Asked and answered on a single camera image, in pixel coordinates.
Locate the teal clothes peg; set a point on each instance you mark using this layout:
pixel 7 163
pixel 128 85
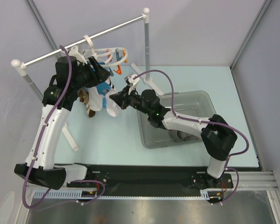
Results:
pixel 118 56

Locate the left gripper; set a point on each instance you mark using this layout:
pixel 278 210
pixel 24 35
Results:
pixel 99 75

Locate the white black striped sock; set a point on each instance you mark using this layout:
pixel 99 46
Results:
pixel 111 107

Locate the orange clothes peg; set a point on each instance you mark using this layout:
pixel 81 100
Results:
pixel 118 70

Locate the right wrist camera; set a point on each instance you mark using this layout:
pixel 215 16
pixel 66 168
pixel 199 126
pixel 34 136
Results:
pixel 132 81

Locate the brown sock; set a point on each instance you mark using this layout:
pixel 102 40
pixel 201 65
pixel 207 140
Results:
pixel 84 98

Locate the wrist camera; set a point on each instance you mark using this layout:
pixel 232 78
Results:
pixel 132 81
pixel 74 51

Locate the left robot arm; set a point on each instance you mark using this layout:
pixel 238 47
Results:
pixel 71 76

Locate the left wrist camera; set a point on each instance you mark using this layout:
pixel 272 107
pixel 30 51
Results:
pixel 74 51

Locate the blue patterned sock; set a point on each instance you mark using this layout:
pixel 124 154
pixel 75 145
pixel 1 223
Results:
pixel 103 89

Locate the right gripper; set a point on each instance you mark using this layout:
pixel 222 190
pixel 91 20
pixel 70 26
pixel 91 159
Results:
pixel 125 97

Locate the white round clip hanger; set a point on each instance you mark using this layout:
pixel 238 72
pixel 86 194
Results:
pixel 106 56

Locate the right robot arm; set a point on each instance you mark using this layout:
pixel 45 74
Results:
pixel 214 132

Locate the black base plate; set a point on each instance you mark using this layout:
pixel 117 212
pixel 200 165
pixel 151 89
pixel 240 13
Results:
pixel 152 181

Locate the grey plastic bin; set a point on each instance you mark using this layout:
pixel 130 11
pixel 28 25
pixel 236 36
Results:
pixel 192 103

